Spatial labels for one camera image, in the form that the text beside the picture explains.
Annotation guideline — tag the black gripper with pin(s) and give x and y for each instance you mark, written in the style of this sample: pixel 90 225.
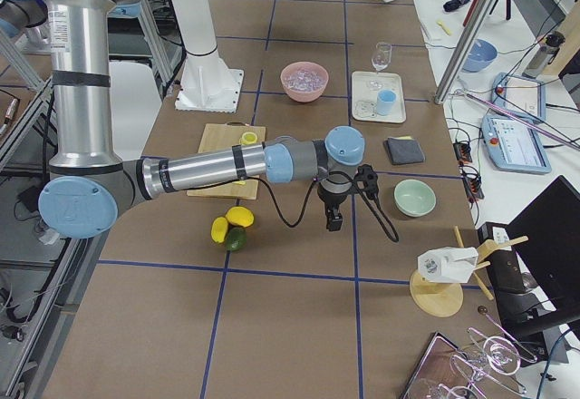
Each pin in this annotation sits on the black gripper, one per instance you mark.
pixel 331 199

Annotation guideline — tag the pink bowl of ice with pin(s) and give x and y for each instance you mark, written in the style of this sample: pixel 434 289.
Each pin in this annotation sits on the pink bowl of ice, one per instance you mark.
pixel 304 81

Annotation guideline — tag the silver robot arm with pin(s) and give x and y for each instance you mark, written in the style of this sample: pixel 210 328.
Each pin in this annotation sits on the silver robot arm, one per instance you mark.
pixel 91 186

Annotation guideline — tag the white paper cup holder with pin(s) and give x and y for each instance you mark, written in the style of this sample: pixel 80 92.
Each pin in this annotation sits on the white paper cup holder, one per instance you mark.
pixel 448 265

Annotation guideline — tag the wooden cup stand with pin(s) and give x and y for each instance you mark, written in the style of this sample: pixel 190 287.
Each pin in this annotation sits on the wooden cup stand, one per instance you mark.
pixel 446 299

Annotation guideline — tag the light blue cup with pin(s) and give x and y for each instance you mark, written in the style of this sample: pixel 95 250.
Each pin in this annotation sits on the light blue cup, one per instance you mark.
pixel 384 102

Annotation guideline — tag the green bowl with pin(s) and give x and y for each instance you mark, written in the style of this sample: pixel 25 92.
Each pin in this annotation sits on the green bowl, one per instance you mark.
pixel 414 198

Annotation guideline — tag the yellow lemon upper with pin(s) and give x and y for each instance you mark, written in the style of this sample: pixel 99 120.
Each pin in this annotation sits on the yellow lemon upper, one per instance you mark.
pixel 240 216

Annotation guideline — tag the yellow lemon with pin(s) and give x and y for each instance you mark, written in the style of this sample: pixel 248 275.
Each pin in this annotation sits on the yellow lemon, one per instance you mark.
pixel 219 229
pixel 240 216

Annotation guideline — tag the grey folded cloth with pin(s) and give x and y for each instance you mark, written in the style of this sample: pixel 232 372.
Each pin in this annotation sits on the grey folded cloth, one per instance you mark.
pixel 403 150

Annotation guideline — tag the yellow lemon lower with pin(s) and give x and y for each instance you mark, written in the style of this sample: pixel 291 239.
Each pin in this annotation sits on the yellow lemon lower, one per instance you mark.
pixel 219 229

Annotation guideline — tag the lemon slice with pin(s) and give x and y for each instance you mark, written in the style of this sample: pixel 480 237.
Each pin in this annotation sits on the lemon slice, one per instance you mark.
pixel 248 138

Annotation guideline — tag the cream bear tray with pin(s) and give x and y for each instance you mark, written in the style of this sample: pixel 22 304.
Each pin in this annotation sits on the cream bear tray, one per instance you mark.
pixel 364 99

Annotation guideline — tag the bamboo cutting board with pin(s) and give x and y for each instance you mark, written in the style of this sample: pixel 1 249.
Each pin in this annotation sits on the bamboo cutting board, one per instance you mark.
pixel 217 137

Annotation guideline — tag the clear wine glass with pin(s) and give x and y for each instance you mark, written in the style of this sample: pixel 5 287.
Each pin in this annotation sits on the clear wine glass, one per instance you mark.
pixel 381 59

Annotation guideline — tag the near blue teach pendant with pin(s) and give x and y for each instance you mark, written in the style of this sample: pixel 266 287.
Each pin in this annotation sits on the near blue teach pendant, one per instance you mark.
pixel 514 147

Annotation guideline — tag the blue teach pendant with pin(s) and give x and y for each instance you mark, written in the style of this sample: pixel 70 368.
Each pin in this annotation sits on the blue teach pendant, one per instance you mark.
pixel 514 147
pixel 524 97

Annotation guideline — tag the black monitor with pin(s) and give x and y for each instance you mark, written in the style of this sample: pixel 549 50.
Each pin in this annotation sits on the black monitor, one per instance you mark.
pixel 551 254

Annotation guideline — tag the blue bowl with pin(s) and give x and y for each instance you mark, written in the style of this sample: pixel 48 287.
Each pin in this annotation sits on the blue bowl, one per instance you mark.
pixel 481 55

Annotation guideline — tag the yellow small spoon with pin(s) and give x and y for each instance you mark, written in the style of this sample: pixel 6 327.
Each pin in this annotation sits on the yellow small spoon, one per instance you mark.
pixel 443 27

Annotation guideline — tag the far blue teach pendant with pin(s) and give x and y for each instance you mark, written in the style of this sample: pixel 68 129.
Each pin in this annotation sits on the far blue teach pendant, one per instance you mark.
pixel 524 97

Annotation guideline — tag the white chair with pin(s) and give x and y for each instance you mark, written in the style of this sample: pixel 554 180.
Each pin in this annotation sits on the white chair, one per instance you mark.
pixel 135 105

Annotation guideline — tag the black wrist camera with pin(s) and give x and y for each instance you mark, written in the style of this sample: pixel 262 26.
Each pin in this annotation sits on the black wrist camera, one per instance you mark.
pixel 367 181

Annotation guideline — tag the aluminium frame post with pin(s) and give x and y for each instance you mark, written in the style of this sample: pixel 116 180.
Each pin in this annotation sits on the aluminium frame post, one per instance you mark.
pixel 478 15

